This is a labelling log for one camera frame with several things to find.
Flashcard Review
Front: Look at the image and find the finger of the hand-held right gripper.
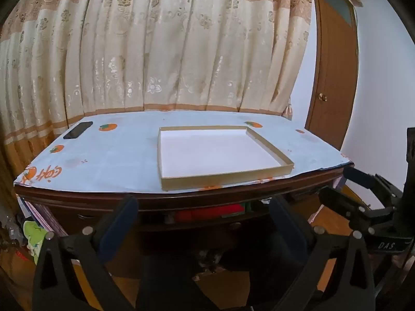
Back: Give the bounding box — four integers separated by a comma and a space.
343, 167, 403, 208
319, 187, 374, 234

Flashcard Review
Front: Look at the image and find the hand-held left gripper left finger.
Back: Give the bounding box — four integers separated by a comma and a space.
32, 195, 140, 311

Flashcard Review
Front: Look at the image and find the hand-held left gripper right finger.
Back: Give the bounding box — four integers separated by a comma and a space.
269, 195, 377, 311

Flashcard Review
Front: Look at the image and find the shallow cardboard tray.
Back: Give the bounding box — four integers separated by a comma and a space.
158, 125, 294, 192

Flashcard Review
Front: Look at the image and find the dark wooden desk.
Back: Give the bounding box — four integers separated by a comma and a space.
15, 165, 357, 256

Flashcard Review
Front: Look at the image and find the stack of pink papers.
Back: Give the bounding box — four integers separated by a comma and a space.
18, 196, 67, 237

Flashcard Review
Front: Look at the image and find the green yellow cloth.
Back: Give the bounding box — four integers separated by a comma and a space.
23, 220, 49, 264

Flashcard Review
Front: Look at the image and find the black smartphone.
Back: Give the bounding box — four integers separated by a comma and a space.
63, 121, 93, 140

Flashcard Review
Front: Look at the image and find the brown wooden door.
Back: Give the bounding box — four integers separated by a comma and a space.
305, 0, 364, 151

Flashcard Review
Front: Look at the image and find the beige floral curtain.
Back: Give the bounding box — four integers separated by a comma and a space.
0, 0, 313, 169

